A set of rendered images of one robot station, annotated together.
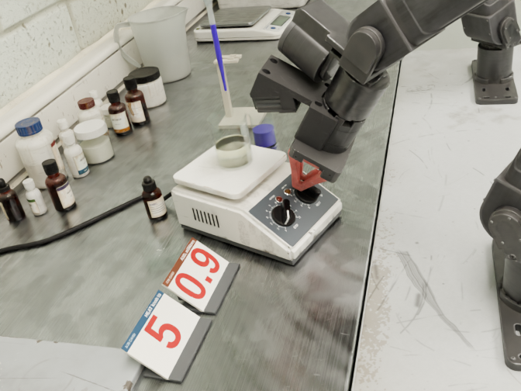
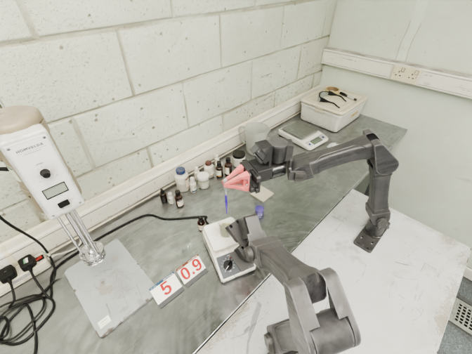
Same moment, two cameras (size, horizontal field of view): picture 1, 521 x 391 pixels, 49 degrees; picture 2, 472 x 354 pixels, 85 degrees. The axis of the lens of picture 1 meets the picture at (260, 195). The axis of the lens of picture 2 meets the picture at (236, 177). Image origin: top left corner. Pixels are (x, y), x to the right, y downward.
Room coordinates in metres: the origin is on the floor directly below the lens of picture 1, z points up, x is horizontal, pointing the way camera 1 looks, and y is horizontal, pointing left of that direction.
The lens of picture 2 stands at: (0.19, -0.25, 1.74)
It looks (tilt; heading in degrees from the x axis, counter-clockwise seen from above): 40 degrees down; 25
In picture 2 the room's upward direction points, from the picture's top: straight up
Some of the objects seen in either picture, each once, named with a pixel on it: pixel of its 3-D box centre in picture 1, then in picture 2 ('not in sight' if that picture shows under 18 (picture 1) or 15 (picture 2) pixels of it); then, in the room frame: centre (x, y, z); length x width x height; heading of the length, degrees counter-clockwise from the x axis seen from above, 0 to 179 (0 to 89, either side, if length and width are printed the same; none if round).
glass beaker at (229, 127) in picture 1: (230, 140); (225, 227); (0.70, 0.03, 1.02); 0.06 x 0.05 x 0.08; 155
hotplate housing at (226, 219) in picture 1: (250, 197); (227, 246); (0.68, 0.02, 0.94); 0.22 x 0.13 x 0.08; 49
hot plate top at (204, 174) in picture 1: (230, 167); (223, 233); (0.70, 0.03, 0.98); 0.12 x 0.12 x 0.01; 49
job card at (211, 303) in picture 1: (202, 274); (192, 270); (0.56, 0.09, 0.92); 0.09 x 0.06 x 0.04; 158
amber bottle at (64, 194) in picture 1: (57, 185); (178, 198); (0.82, 0.32, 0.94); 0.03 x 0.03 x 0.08
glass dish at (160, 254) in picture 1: (163, 254); (189, 250); (0.63, 0.14, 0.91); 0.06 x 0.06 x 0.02
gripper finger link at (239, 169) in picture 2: not in sight; (238, 180); (0.73, -0.01, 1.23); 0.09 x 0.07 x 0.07; 139
